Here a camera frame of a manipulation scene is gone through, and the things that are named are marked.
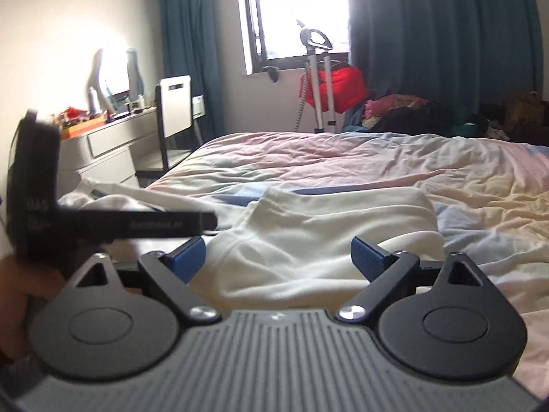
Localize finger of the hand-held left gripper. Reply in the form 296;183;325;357
58;209;218;243

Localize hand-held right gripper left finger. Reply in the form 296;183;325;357
64;237;222;323

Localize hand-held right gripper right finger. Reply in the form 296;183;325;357
336;236;488;323

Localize white garment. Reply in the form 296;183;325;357
58;179;447;312

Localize pile of colourful clothes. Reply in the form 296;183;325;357
362;94;430;131

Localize person's left hand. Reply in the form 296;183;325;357
0;254;65;363

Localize orange tray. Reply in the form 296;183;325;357
60;116;108;140

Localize grey dresser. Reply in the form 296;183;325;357
57;107;163;190

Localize dresser mirror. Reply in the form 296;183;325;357
88;30;143;116

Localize black chair with white back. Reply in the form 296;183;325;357
135;75;199;181

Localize pastel patchwork quilt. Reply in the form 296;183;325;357
143;131;549;378

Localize red cloth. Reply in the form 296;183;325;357
297;66;370;115

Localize teal curtain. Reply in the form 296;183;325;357
160;0;255;143
345;0;545;140

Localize garment steamer stand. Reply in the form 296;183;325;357
293;19;340;135

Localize window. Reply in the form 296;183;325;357
235;0;351;77

